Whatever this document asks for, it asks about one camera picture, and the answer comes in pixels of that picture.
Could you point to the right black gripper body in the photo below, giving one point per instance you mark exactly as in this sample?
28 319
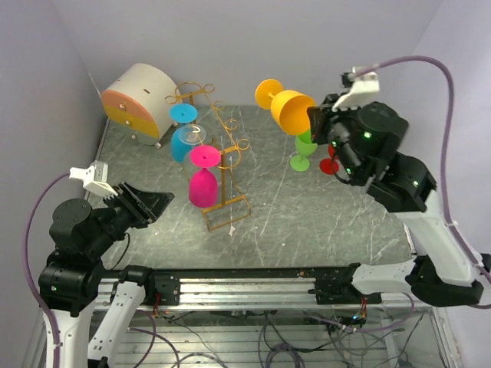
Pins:
334 127

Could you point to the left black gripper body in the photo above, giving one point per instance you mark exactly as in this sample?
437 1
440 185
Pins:
124 211

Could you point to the green plastic wine glass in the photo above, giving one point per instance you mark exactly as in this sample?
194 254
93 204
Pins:
304 148

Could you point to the red plastic wine glass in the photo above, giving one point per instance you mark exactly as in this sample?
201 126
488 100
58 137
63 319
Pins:
329 165

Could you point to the orange plastic wine glass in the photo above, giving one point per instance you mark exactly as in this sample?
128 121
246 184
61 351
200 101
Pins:
287 107

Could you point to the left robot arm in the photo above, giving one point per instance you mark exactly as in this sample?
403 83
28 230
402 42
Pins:
81 235

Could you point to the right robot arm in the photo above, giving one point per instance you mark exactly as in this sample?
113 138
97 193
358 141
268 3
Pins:
366 140

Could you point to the pink plastic wine glass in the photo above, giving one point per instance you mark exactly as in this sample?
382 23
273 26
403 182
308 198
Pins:
203 186

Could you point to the blue plastic wine glass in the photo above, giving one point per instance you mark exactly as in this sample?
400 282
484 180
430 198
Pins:
181 114

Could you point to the clear wine glass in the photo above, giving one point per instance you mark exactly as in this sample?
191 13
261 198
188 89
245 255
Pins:
190 135

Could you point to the white semicircular drawer box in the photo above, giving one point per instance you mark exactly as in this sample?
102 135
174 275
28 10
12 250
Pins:
139 103

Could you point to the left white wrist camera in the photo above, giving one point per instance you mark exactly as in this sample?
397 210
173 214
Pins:
94 179

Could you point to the gold wire glass rack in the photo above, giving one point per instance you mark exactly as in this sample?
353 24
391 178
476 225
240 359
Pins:
232 204

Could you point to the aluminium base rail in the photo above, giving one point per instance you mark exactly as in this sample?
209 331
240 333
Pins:
245 293

